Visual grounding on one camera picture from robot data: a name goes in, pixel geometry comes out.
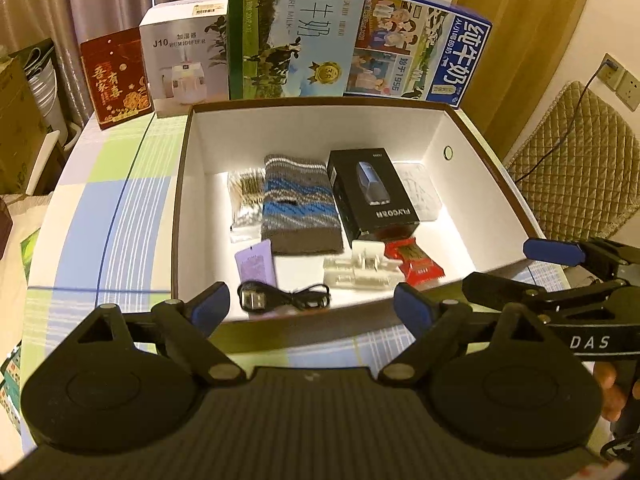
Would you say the red snack packet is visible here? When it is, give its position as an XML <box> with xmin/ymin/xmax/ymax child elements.
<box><xmin>385</xmin><ymin>237</ymin><xmax>445</xmax><ymax>287</ymax></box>

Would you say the black usb cable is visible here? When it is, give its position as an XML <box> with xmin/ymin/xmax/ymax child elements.
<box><xmin>236</xmin><ymin>279</ymin><xmax>332</xmax><ymax>316</ymax></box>

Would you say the white plastic clip block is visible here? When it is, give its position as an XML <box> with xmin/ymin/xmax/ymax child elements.
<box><xmin>323</xmin><ymin>240</ymin><xmax>405</xmax><ymax>290</ymax></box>

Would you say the bag of white clips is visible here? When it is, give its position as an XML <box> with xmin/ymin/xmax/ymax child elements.
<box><xmin>394</xmin><ymin>162</ymin><xmax>442</xmax><ymax>222</ymax></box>

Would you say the black shaver box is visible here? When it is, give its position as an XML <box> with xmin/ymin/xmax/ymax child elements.
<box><xmin>328</xmin><ymin>148</ymin><xmax>420</xmax><ymax>245</ymax></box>

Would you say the bag of cotton swabs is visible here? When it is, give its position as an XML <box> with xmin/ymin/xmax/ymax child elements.
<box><xmin>227</xmin><ymin>168</ymin><xmax>266</xmax><ymax>232</ymax></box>

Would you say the grey blue knitted pouch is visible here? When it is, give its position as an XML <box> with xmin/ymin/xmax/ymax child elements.
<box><xmin>260</xmin><ymin>154</ymin><xmax>343</xmax><ymax>256</ymax></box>

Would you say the person right hand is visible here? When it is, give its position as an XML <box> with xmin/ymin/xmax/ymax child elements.
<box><xmin>592</xmin><ymin>362</ymin><xmax>629</xmax><ymax>422</ymax></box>

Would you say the quilted beige chair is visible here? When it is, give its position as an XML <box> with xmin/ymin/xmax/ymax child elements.
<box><xmin>506</xmin><ymin>81</ymin><xmax>639</xmax><ymax>242</ymax></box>

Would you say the checked bed sheet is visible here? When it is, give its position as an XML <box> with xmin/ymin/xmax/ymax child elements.
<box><xmin>19</xmin><ymin>109</ymin><xmax>572</xmax><ymax>451</ymax></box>

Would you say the large brown open box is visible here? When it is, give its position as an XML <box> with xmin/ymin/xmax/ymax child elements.
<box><xmin>172</xmin><ymin>96</ymin><xmax>541</xmax><ymax>354</ymax></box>

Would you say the wooden door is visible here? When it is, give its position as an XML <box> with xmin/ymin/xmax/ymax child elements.
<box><xmin>454</xmin><ymin>0</ymin><xmax>587</xmax><ymax>158</ymax></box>

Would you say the brown cardboard box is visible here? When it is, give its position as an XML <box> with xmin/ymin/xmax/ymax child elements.
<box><xmin>0</xmin><ymin>58</ymin><xmax>47</xmax><ymax>194</ymax></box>

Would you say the blue milk carton box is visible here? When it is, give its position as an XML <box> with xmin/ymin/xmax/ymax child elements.
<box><xmin>346</xmin><ymin>0</ymin><xmax>492</xmax><ymax>108</ymax></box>

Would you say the red gift box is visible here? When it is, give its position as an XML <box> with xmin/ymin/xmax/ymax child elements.
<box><xmin>80</xmin><ymin>27</ymin><xmax>153</xmax><ymax>130</ymax></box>

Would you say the white humidifier box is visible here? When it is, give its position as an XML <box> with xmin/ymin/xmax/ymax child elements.
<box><xmin>139</xmin><ymin>0</ymin><xmax>229</xmax><ymax>117</ymax></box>

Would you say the stack of white bowls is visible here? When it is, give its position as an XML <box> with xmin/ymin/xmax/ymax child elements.
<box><xmin>25</xmin><ymin>44</ymin><xmax>68</xmax><ymax>145</ymax></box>

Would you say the green milk carton box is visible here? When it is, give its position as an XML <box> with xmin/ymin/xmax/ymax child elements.
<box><xmin>228</xmin><ymin>0</ymin><xmax>364</xmax><ymax>100</ymax></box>

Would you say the wall power socket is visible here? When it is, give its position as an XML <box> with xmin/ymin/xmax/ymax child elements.
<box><xmin>597</xmin><ymin>53</ymin><xmax>640</xmax><ymax>112</ymax></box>

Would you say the black power cable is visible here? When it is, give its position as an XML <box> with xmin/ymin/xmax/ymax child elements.
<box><xmin>512</xmin><ymin>62</ymin><xmax>609</xmax><ymax>184</ymax></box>

